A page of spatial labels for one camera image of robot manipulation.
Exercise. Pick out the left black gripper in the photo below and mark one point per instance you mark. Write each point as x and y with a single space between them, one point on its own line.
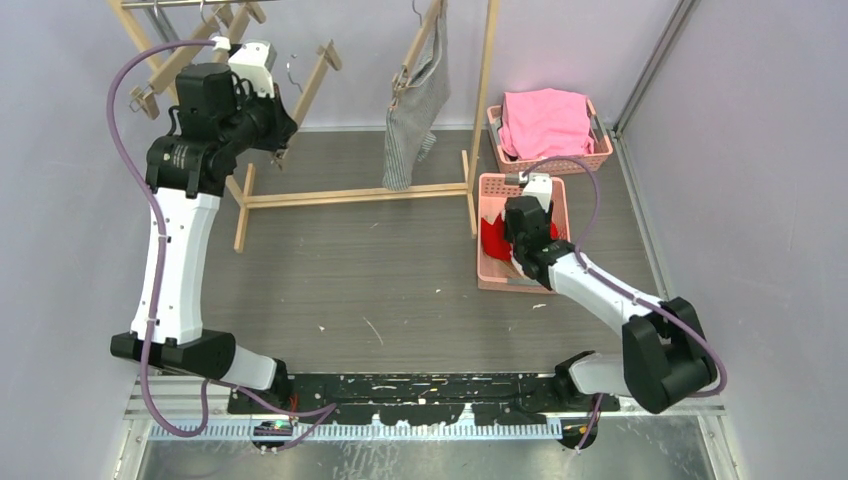
282 124

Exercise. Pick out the beige clip hanger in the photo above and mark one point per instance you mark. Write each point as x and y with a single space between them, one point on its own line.
427 21
228 18
327 58

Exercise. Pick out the cream underwear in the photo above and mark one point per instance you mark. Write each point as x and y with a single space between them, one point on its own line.
513 268

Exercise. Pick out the red underwear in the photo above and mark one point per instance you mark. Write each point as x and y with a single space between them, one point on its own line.
528 237

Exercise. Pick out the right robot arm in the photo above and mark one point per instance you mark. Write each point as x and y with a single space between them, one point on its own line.
664 356

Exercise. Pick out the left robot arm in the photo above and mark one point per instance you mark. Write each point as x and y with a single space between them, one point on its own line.
223 110

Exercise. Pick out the grey striped underwear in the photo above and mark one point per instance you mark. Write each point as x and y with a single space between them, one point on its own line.
411 116

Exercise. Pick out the wooden clothes rack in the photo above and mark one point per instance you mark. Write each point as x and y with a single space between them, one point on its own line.
248 201

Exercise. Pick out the pink cloth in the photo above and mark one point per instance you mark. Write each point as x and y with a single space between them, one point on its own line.
545 123

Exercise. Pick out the near pink basket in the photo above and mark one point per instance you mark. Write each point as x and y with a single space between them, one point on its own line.
493 274

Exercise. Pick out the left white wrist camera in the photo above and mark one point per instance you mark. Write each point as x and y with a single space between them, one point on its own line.
253 60

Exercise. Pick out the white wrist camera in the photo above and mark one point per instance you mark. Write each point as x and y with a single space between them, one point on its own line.
535 185
253 60

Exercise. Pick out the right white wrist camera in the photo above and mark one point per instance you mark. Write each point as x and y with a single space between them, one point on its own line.
535 185

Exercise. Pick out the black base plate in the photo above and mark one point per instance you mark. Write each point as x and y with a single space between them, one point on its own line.
507 399

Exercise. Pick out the white slotted cable duct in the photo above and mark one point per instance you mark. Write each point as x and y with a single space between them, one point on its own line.
257 430

